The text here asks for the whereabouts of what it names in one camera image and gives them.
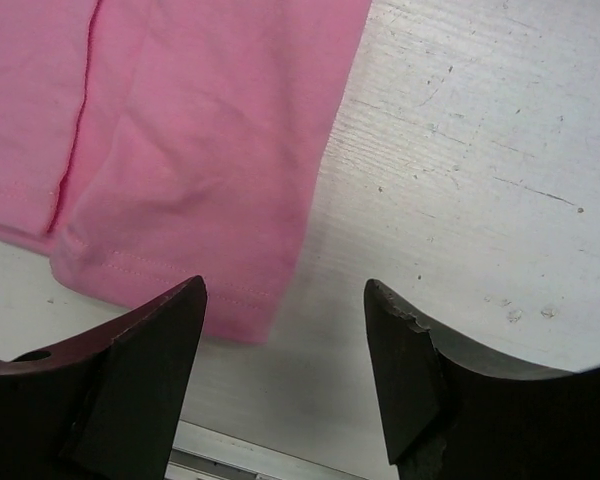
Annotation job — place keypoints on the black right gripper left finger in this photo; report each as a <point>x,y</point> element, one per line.
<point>103,404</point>

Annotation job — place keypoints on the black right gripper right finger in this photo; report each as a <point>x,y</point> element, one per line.
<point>454,408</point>

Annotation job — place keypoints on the pink t shirt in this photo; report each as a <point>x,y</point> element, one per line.
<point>146,142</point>

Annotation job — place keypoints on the aluminium frame rail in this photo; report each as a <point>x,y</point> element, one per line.
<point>298,446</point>

